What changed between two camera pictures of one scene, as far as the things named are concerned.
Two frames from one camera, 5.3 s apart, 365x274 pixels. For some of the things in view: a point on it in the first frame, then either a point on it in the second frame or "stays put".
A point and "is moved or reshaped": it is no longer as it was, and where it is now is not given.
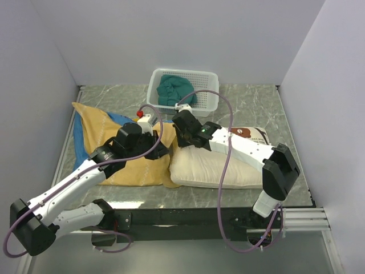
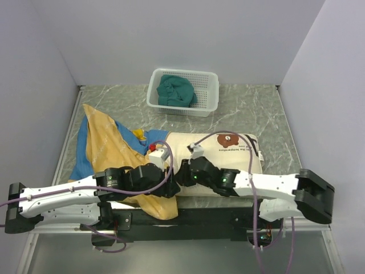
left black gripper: [161, 150] -> [170, 187]
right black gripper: [181, 142] -> [182, 176]
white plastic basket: [202, 80] stays put
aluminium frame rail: [306, 219] stays put
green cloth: [171, 89] stays put
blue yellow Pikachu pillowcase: [92, 129] is moved or reshaped
